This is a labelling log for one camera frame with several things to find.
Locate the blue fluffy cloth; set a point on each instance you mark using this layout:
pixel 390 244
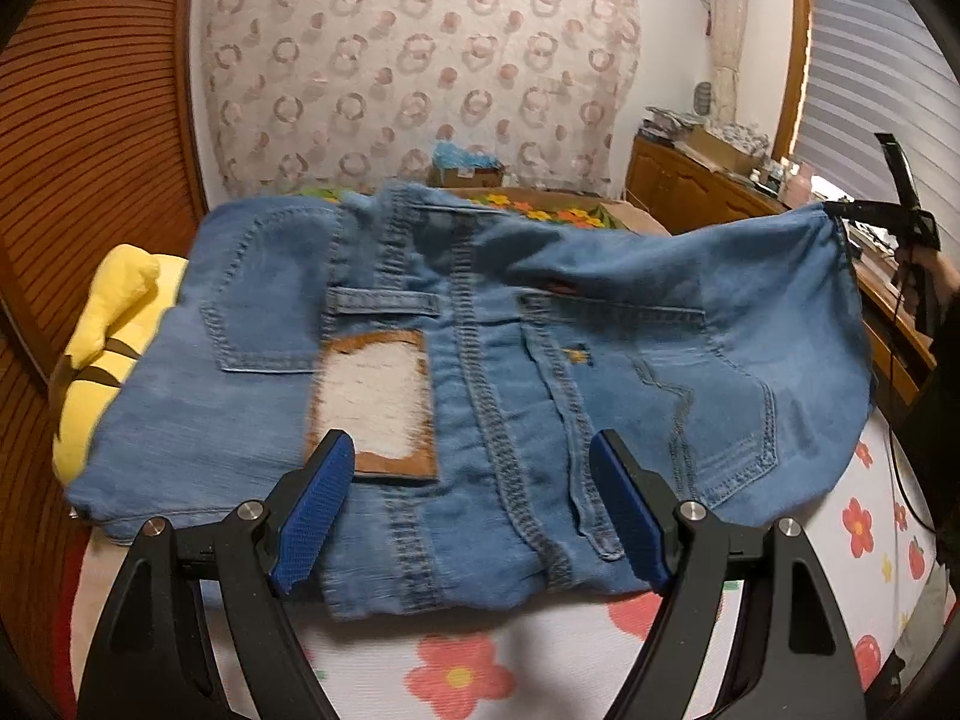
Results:
pixel 457 154

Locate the wooden wardrobe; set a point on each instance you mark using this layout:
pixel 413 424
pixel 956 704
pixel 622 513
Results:
pixel 97 127

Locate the blue denim pants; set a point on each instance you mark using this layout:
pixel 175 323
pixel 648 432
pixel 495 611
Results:
pixel 487 360

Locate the yellow plush toy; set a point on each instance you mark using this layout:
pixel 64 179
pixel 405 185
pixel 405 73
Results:
pixel 97 330

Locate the open cardboard box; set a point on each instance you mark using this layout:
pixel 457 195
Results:
pixel 724 146

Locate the wooden dresser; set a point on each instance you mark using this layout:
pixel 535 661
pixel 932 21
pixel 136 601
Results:
pixel 675 172

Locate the pile of small clutter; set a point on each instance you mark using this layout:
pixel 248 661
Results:
pixel 667 124

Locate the strawberry and flower print bedsheet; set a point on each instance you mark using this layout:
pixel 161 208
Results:
pixel 525 652

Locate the wooden window frame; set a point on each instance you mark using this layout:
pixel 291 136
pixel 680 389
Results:
pixel 791 67

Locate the small cardboard box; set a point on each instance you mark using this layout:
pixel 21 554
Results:
pixel 469 177

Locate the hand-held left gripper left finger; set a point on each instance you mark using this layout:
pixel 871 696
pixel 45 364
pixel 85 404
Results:
pixel 315 510

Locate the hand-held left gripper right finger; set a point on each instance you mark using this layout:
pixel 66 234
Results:
pixel 630 517

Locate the person's right hand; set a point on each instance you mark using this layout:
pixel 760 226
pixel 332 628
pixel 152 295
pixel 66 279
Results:
pixel 937 264

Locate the grey round object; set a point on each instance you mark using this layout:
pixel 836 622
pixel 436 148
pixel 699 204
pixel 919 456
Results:
pixel 704 97

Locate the grey window blind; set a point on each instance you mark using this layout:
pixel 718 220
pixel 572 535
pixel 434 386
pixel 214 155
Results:
pixel 877 75

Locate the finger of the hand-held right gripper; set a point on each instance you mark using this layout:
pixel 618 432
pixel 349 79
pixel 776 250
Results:
pixel 862 211

